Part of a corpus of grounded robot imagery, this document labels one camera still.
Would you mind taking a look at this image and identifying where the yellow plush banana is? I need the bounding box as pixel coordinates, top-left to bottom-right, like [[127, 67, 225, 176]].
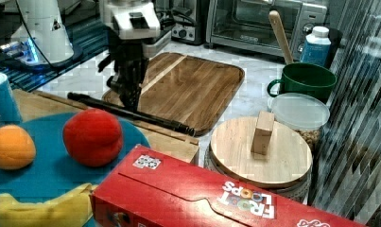
[[0, 183, 97, 227]]

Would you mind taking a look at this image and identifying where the green mug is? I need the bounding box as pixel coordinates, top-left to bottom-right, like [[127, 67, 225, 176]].
[[267, 62, 338, 103]]

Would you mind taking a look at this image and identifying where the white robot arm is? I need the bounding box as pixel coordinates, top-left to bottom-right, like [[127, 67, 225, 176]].
[[98, 0, 161, 112]]

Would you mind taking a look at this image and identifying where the red Froot Loops box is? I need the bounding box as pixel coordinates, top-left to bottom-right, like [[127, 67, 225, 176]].
[[91, 146, 366, 227]]

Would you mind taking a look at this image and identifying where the black drawer handle bar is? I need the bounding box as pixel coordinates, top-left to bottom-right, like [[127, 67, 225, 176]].
[[67, 92, 195, 136]]

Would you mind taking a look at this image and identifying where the round wooden lid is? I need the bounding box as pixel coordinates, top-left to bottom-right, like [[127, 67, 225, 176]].
[[210, 112, 312, 188]]

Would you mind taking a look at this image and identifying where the blue white-capped bottle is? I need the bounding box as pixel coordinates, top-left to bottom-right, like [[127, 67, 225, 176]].
[[300, 26, 331, 66]]

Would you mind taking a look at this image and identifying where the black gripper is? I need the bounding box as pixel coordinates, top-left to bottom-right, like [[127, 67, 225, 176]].
[[98, 29, 149, 112]]

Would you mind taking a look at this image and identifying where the blue can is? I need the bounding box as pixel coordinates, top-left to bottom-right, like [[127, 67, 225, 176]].
[[0, 73, 22, 127]]

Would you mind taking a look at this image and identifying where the red plush apple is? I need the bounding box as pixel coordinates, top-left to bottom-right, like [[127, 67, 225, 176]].
[[62, 109, 124, 167]]

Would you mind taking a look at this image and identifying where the black silver toaster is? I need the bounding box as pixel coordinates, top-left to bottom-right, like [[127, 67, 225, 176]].
[[151, 0, 210, 45]]

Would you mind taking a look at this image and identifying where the clear lidded plastic container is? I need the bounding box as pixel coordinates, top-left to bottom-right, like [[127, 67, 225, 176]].
[[268, 93, 330, 151]]

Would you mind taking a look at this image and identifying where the wooden drawer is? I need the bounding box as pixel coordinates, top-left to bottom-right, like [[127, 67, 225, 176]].
[[12, 89, 199, 164]]

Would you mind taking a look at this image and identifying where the silver toaster oven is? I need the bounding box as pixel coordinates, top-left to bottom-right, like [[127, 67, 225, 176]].
[[206, 0, 329, 60]]

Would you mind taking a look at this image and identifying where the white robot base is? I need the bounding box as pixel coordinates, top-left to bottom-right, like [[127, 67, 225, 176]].
[[0, 0, 82, 69]]

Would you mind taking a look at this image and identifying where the wooden cutting board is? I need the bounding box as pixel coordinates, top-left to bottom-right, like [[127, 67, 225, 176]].
[[102, 52, 246, 137]]

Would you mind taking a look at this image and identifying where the wooden spoon handle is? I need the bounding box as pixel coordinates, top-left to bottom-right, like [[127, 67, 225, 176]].
[[268, 10, 293, 64]]

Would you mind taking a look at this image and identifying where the orange plush fruit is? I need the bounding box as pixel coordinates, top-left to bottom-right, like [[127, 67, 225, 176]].
[[0, 125, 36, 170]]

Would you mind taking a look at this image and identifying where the blue plate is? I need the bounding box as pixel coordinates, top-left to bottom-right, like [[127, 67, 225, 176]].
[[0, 113, 148, 202]]

